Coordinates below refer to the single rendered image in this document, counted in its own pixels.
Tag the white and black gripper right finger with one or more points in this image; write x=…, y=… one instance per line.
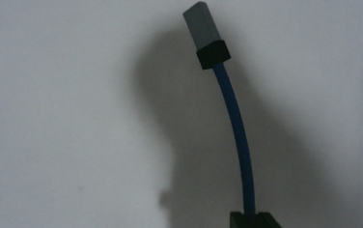
x=265, y=220

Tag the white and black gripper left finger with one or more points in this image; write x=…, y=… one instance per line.
x=239, y=220

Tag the blue network cable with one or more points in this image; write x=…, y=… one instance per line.
x=241, y=141

